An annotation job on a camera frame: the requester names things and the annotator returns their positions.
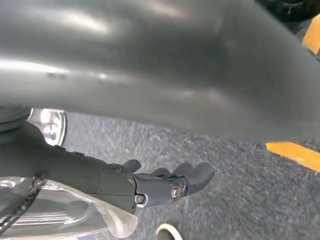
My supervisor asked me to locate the dark object with white rim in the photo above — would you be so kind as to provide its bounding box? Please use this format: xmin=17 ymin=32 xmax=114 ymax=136
xmin=155 ymin=223 xmax=183 ymax=240

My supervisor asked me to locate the clear glossy plastic cover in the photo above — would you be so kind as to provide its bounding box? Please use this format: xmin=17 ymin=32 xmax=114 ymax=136
xmin=0 ymin=176 xmax=139 ymax=240

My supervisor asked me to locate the black glossy equipment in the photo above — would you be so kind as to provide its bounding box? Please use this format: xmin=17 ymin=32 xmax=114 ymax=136
xmin=254 ymin=0 xmax=320 ymax=24

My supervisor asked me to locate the grey braided cord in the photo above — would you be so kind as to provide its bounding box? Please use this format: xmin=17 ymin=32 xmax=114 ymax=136
xmin=0 ymin=175 xmax=47 ymax=233

